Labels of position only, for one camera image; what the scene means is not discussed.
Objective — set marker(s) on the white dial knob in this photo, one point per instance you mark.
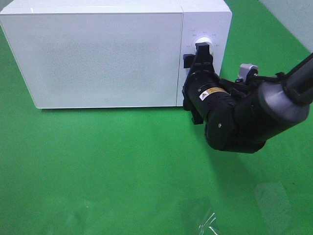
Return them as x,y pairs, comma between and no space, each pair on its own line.
206,40

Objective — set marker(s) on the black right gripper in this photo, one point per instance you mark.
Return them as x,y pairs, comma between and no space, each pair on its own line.
201,83

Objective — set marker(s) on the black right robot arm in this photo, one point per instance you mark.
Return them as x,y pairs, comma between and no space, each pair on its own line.
241,116

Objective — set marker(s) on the white microwave oven body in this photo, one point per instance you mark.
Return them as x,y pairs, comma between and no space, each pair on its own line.
211,18

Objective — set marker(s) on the white microwave door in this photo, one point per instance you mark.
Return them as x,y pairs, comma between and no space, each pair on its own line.
97,60

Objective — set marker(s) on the green table mat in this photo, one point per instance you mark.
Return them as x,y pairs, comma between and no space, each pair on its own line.
149,170

